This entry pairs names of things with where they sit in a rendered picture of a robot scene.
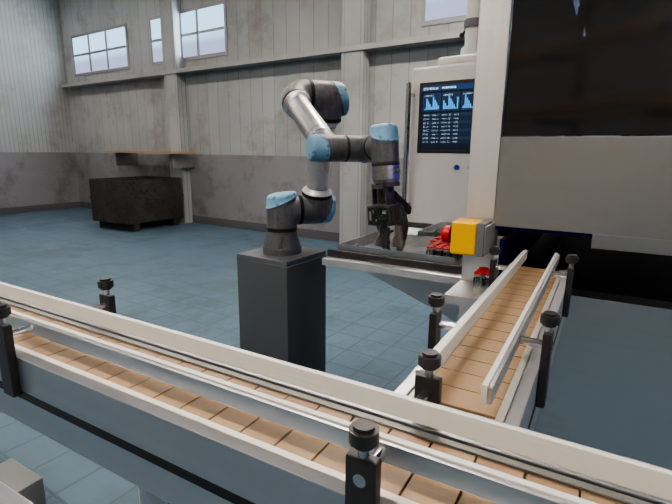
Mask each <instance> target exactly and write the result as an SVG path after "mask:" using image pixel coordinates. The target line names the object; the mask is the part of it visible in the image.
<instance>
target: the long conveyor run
mask: <svg viewBox="0 0 672 504"><path fill-rule="evenodd" d="M97 285H98V288H99V289H100V290H103V293H101V294H99V300H100V304H97V305H94V306H91V307H90V306H86V305H83V304H79V303H76V302H72V301H69V300H65V299H61V298H58V297H54V296H51V295H47V294H44V293H40V292H36V291H33V290H29V289H26V288H22V287H19V286H15V285H11V284H8V283H4V282H1V281H0V411H1V412H3V413H4V414H6V415H8V416H10V417H12V418H14V419H15V420H17V421H19V422H21V423H23V424H25V425H26V426H28V427H30V428H32V429H34V430H36V431H37V432H39V433H41V434H43V435H45V436H47V437H48V438H50V439H52V440H54V441H56V442H58V443H59V444H61V445H63V446H65V447H67V448H69V449H70V450H72V451H74V452H76V453H78V454H80V455H81V456H83V457H85V458H87V459H89V460H91V461H93V462H94V463H96V464H98V465H100V466H102V467H104V468H105V469H107V470H109V471H111V472H113V473H115V474H116V475H118V476H120V477H122V478H124V479H126V480H127V481H129V482H131V483H133V484H135V485H137V486H138V487H140V488H142V489H144V490H146V491H148V492H149V493H151V494H153V495H155V496H157V497H159V498H160V499H162V500H164V501H166V502H168V503H170V504H672V470H671V469H668V468H664V467H661V466H657V465H654V464H650V463H646V462H643V461H639V460H636V459H632V458H629V457H625V456H621V455H618V454H614V453H611V452H607V451H604V450H600V449H596V448H593V447H589V446H586V445H582V444H579V443H575V442H571V441H568V440H564V439H561V438H557V437H554V436H550V435H547V434H543V433H539V432H536V431H532V430H529V429H525V428H522V427H518V426H514V425H511V424H507V423H504V422H500V421H497V420H493V419H489V418H486V417H482V416H479V415H475V414H472V413H468V412H464V411H461V410H457V409H454V408H450V407H447V406H443V405H441V394H442V377H440V376H436V375H433V371H435V370H437V369H438V368H440V367H441V359H442V356H441V354H440V353H439V352H438V351H437V350H435V349H430V348H428V349H423V350H422V351H420V352H419V353H418V365H419V366H420V367H421V368H422V369H423V370H425V373H424V372H418V373H417V374H416V375H415V391H414V397H411V396H407V395H404V394H400V393H397V392H393V391H390V390H386V389H382V388H379V387H375V386H372V385H368V384H365V383H361V382H357V381H354V380H350V379H347V378H343V377H340V376H336V375H333V374H329V373H325V372H322V371H318V370H315V369H311V368H308V367H304V366H300V365H297V364H293V363H290V362H286V361H283V360H279V359H275V358H272V357H268V356H265V355H261V354H258V353H254V352H250V351H247V350H243V349H240V348H236V347H233V346H229V345H225V344H222V343H218V342H215V341H211V340H208V339H204V338H201V337H197V336H193V335H190V334H186V333H183V332H179V331H176V330H172V329H168V328H165V327H161V326H158V325H154V324H151V323H147V322H143V321H140V320H136V319H133V318H129V317H126V316H122V315H118V314H116V303H115V296H114V295H112V294H110V289H112V287H114V280H113V279H111V277H102V278H100V279H99V280H98V281H97Z"/></svg>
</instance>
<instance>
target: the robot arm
mask: <svg viewBox="0 0 672 504"><path fill-rule="evenodd" d="M281 105H282V108H283V110H284V112H285V113H286V114H287V116H289V117H290V118H293V120H294V121H295V123H296V124H297V126H298V128H299V129H300V131H301V132H302V134H303V135H304V137H305V138H306V153H307V158H308V159H309V166H308V177H307V185H306V186H305V187H304V188H303V189H302V195H297V193H296V191H284V192H277V193H273V194H270V195H268V196H267V198H266V223H267V234H266V237H265V241H264V245H263V253H264V254H267V255H272V256H289V255H296V254H299V253H301V252H302V249H301V244H300V241H299V238H298V234H297V225H301V224H322V223H328V222H330V221H331V220H332V219H333V217H334V215H335V211H336V199H335V196H334V195H333V194H332V191H331V190H330V188H329V182H330V174H331V165H332V162H360V163H369V162H372V179H373V181H375V183H374V184H371V189H372V206H367V213H368V225H372V226H376V227H377V230H378V232H379V235H378V236H377V238H376V239H375V245H376V246H379V247H382V249H387V250H391V249H390V246H389V244H390V240H389V235H390V233H391V229H390V228H389V227H388V226H394V237H393V238H392V246H393V247H397V249H396V251H403V248H404V245H405V241H406V239H407V234H408V229H409V223H408V219H407V214H410V213H411V209H412V207H411V206H410V205H409V204H408V203H407V202H406V201H405V200H404V199H403V198H402V197H401V196H400V195H399V194H398V193H397V192H396V191H394V186H400V181H398V180H399V179H400V171H401V170H400V166H399V165H400V163H399V136H398V127H397V125H396V124H394V123H381V124H375V125H372V126H371V128H370V135H335V132H336V126H337V125H338V124H339V123H341V117H342V116H346V115H347V113H348V110H349V95H348V91H347V88H346V86H345V85H344V84H343V83H342V82H338V81H333V80H330V81H327V80H313V79H298V80H295V81H293V82H291V83H290V84H289V85H288V86H287V87H286V88H285V89H284V91H283V93H282V96H281ZM369 211H371V219H372V220H371V221H370V220H369Z"/></svg>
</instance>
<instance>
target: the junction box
mask: <svg viewBox="0 0 672 504"><path fill-rule="evenodd" d="M0 481H2V482H3V483H4V484H6V485H7V486H9V487H10V488H12V489H13V490H15V491H16V492H18V493H19V494H20V495H22V496H23V497H25V498H26V499H28V500H29V501H31V502H32V503H34V504H46V497H45V490H44V483H43V478H42V477H41V476H39V475H38V474H36V473H35V472H33V471H31V470H30V469H28V468H27V467H25V466H23V465H22V464H20V463H19V462H17V461H15V460H14V459H12V458H10V459H8V460H6V461H4V462H2V463H0Z"/></svg>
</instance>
